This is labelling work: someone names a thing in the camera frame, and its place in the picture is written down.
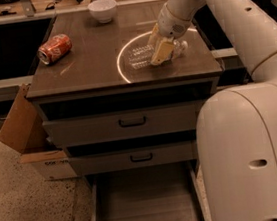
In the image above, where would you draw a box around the clear plastic water bottle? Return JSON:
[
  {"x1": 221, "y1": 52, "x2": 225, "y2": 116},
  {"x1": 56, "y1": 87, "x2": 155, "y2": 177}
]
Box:
[{"x1": 127, "y1": 40, "x2": 188, "y2": 69}]

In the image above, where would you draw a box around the black top drawer handle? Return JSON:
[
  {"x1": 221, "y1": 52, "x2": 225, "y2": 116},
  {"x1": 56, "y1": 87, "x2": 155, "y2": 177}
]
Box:
[{"x1": 118, "y1": 116, "x2": 147, "y2": 128}]

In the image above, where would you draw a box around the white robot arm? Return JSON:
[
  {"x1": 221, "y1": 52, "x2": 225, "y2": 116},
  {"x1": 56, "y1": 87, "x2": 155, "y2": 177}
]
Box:
[{"x1": 152, "y1": 0, "x2": 277, "y2": 221}]

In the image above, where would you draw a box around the top grey drawer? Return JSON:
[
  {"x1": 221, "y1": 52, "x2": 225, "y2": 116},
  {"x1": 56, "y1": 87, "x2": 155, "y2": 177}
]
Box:
[{"x1": 43, "y1": 101, "x2": 204, "y2": 147}]

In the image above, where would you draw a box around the black middle drawer handle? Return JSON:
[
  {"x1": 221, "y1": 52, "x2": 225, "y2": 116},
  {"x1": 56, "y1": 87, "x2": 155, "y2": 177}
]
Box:
[{"x1": 129, "y1": 153, "x2": 153, "y2": 163}]

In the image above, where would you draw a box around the cardboard box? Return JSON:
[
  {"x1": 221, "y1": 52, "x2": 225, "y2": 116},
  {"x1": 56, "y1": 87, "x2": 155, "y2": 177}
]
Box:
[{"x1": 0, "y1": 84, "x2": 77, "y2": 181}]

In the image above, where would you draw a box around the red soda can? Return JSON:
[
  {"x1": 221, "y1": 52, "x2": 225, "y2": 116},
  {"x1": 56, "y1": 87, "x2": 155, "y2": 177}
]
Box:
[{"x1": 37, "y1": 33, "x2": 72, "y2": 65}]

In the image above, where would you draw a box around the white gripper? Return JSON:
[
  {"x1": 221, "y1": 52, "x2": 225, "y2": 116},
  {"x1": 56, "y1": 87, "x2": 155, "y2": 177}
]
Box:
[{"x1": 147, "y1": 2, "x2": 195, "y2": 66}]

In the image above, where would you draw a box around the middle grey drawer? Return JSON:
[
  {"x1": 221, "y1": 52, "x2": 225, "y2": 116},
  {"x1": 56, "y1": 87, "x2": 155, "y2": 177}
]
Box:
[{"x1": 69, "y1": 141, "x2": 198, "y2": 176}]

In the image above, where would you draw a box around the white ceramic bowl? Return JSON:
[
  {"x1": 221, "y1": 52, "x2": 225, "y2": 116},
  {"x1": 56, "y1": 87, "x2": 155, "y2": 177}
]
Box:
[{"x1": 87, "y1": 0, "x2": 117, "y2": 23}]

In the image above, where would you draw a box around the bottom grey open drawer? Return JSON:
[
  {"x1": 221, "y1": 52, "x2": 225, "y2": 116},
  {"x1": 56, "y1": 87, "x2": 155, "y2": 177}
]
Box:
[{"x1": 91, "y1": 161, "x2": 208, "y2": 221}]

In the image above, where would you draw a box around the grey drawer cabinet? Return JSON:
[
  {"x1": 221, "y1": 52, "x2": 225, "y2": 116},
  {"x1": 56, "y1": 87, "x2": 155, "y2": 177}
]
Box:
[{"x1": 16, "y1": 0, "x2": 243, "y2": 221}]

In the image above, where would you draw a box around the black drawer handle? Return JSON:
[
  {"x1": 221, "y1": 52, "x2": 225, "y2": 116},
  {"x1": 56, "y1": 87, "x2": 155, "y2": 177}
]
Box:
[
  {"x1": 129, "y1": 153, "x2": 153, "y2": 163},
  {"x1": 118, "y1": 116, "x2": 147, "y2": 128}
]

